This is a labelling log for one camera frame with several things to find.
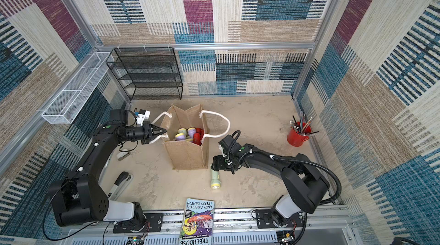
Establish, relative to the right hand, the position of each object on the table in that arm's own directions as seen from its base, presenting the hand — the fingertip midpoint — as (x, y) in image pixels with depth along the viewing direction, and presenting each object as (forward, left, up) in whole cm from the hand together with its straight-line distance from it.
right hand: (220, 169), depth 85 cm
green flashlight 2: (+20, +20, +5) cm, 29 cm away
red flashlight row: (+22, +12, +1) cm, 25 cm away
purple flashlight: (+13, +19, +11) cm, 25 cm away
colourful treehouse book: (-22, +9, -1) cm, 24 cm away
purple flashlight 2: (+20, +16, +4) cm, 26 cm away
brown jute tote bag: (+4, +16, +9) cm, 18 cm away
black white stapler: (-7, +46, 0) cm, 47 cm away
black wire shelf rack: (+56, +45, +16) cm, 74 cm away
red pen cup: (+13, -38, +8) cm, 41 cm away
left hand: (+11, +24, +18) cm, 32 cm away
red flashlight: (+13, +11, +8) cm, 19 cm away
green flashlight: (-6, +2, 0) cm, 6 cm away
